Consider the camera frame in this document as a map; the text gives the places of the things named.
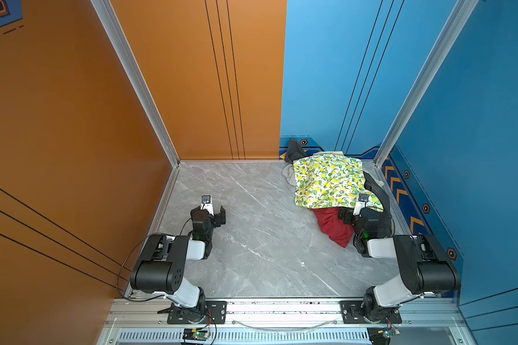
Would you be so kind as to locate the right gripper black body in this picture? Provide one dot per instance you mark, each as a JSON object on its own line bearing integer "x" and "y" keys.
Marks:
{"x": 369, "y": 190}

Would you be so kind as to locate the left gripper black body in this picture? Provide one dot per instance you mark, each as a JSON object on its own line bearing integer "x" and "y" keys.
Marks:
{"x": 216, "y": 215}

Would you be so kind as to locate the red cloth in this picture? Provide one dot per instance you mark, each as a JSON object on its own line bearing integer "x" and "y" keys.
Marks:
{"x": 335, "y": 228}

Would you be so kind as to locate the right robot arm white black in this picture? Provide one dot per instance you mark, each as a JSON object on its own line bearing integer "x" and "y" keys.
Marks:
{"x": 424, "y": 267}

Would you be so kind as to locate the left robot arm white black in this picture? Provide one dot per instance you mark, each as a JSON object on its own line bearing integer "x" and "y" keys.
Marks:
{"x": 160, "y": 267}

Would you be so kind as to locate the lemon print cloth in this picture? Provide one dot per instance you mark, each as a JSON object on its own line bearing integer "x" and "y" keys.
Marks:
{"x": 330, "y": 180}

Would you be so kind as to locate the light grey cloth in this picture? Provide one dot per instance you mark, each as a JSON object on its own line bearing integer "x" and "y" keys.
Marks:
{"x": 289, "y": 174}

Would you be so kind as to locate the dark grey cloth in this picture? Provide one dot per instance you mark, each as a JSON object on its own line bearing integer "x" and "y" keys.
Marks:
{"x": 294, "y": 151}

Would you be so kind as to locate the right green circuit board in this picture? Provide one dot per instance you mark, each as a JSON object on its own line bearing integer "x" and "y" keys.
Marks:
{"x": 382, "y": 336}

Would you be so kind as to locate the green circuit board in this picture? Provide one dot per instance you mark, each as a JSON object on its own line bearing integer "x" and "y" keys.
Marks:
{"x": 382, "y": 336}
{"x": 195, "y": 336}

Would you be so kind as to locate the left green circuit board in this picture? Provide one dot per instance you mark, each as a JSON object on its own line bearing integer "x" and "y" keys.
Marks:
{"x": 195, "y": 336}

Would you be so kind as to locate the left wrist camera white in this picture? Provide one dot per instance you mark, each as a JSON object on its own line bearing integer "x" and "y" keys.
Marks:
{"x": 206, "y": 202}

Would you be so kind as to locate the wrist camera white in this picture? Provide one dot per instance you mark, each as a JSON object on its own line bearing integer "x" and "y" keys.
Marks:
{"x": 361, "y": 203}
{"x": 206, "y": 202}

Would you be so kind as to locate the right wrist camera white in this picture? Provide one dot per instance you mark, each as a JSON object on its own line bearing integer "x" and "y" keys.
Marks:
{"x": 361, "y": 203}

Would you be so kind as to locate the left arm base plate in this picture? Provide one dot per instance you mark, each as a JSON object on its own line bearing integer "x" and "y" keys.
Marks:
{"x": 214, "y": 311}

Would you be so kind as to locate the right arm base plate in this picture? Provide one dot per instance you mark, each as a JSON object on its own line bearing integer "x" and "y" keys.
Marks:
{"x": 356, "y": 312}

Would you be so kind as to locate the aluminium front rail frame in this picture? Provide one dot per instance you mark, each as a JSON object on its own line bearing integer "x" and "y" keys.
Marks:
{"x": 286, "y": 321}

